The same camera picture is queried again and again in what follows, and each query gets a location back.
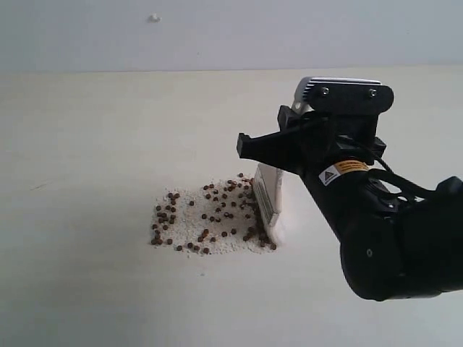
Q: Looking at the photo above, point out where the wide white bristle paintbrush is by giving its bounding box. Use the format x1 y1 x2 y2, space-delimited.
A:
252 103 312 250

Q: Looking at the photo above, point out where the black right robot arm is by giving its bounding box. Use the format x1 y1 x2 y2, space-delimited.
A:
237 106 462 301

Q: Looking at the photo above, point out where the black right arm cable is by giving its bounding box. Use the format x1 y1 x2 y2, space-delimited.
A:
339 133 435 203

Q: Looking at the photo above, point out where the small white wall lump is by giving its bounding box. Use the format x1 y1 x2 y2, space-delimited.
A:
148 14 161 23

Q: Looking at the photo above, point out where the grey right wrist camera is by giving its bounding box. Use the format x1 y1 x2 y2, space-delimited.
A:
292 77 394 116

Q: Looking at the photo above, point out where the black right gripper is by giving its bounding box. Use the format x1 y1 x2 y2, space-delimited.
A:
237 105 387 177

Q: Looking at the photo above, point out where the brown and white granule pile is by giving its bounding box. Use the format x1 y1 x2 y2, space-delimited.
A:
148 173 278 256

